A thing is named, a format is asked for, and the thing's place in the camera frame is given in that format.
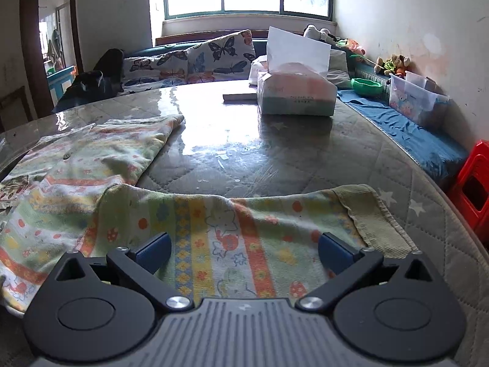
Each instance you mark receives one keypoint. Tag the group of brown plush toys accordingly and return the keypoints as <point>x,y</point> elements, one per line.
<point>393,65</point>

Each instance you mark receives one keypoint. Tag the dark wooden sideboard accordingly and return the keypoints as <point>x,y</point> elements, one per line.
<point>15,109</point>

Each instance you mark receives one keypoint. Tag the pink tissue pack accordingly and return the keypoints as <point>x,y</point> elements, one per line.
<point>258,70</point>

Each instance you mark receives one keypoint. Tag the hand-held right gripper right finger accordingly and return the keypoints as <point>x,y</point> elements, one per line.
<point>333,250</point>

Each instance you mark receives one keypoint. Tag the blue cloth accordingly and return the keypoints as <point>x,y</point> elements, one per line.
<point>405,133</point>

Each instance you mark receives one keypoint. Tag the thin flat notebook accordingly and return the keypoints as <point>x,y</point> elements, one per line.
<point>238,98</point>

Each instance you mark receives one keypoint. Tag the panda plush toy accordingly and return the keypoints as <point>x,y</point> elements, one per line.
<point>311,32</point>

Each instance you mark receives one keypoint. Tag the blue and white cabinet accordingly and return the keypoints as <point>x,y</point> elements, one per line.
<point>61,86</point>

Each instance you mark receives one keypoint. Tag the white plush toy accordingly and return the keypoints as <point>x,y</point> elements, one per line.
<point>327,35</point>

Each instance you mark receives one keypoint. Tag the red plastic stool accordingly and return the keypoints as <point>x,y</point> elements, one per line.
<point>472,191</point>

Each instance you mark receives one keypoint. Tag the green bowl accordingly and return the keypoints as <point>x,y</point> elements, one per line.
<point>366,87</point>

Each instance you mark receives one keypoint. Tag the teal sofa bench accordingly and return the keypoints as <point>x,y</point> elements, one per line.
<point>141,50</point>

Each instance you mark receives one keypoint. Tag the black open bag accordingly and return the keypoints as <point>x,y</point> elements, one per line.
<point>88,82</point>

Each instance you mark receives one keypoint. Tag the butterfly print cushion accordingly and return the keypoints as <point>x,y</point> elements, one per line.
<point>221,57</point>
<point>152,68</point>

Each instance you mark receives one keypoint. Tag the orange and green plush toy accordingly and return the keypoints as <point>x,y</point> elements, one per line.
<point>349,46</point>

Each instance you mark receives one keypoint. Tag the soft tissue pack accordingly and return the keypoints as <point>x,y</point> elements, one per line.
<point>294,95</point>

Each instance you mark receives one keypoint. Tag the patterned green child's shirt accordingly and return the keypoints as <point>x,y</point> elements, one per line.
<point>229,229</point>

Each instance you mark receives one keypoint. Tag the clear plastic storage box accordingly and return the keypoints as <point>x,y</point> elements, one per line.
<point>416,101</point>

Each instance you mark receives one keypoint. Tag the white tissue sheet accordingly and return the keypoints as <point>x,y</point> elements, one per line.
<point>294,49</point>

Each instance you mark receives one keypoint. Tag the hanging clothes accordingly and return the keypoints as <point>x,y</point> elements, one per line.
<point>53,44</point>

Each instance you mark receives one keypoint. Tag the white cushion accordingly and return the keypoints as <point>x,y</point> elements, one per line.
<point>340,68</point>

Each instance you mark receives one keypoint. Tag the dark wooden door frame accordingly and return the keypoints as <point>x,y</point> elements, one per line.
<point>28,46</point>

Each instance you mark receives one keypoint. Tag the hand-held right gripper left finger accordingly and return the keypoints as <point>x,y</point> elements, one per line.
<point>154,252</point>

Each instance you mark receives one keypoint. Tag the black backpack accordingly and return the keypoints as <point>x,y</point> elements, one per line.
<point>110,65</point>

